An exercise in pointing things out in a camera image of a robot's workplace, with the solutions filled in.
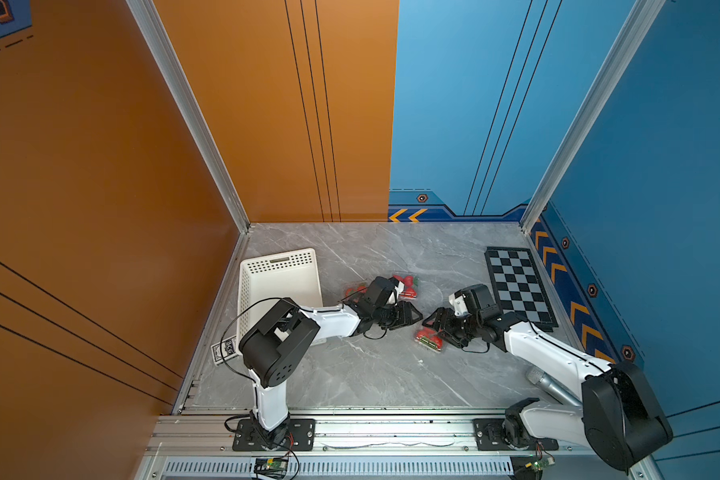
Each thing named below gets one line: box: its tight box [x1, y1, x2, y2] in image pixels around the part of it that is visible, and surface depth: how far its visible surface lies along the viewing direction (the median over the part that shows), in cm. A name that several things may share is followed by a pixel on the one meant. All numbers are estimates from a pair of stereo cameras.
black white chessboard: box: [484, 246, 559, 332], surface depth 99 cm
